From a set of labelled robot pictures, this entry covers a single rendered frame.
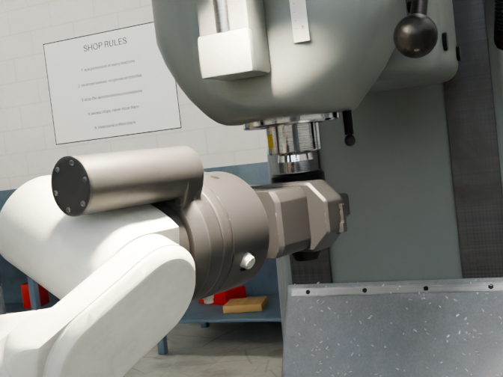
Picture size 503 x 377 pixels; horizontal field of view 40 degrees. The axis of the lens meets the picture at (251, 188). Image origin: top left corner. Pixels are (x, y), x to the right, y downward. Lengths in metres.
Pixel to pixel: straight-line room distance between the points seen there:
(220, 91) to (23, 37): 5.75
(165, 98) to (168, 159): 5.03
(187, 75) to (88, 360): 0.26
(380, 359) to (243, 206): 0.52
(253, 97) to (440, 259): 0.51
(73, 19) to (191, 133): 1.40
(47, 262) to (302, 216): 0.21
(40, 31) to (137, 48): 0.95
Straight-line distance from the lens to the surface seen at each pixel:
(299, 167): 0.60
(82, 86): 5.88
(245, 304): 4.68
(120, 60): 5.68
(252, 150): 5.15
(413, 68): 0.69
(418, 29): 0.49
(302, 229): 0.53
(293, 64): 0.52
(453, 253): 0.97
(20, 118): 6.27
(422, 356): 0.96
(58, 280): 0.42
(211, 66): 0.50
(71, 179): 0.40
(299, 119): 0.57
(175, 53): 0.56
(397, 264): 0.98
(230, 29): 0.50
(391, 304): 0.98
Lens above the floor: 1.28
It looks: 3 degrees down
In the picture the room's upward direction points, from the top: 7 degrees counter-clockwise
